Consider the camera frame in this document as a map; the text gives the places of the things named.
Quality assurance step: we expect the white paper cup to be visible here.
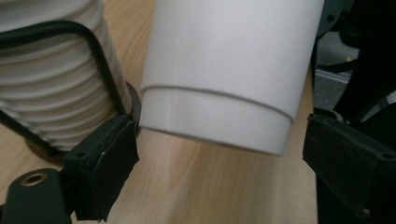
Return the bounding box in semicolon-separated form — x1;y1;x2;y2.
138;87;293;156
140;0;326;123

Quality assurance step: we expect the black wire cup holder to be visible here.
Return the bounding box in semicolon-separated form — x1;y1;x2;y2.
0;20;143;164

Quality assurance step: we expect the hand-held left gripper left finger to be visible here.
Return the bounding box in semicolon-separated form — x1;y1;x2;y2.
63;113;140;223

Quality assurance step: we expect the stack of white paper cups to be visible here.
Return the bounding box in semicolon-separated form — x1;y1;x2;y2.
0;0;134;153

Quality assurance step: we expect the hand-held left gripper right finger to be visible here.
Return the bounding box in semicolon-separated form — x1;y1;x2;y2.
302;112;396;224

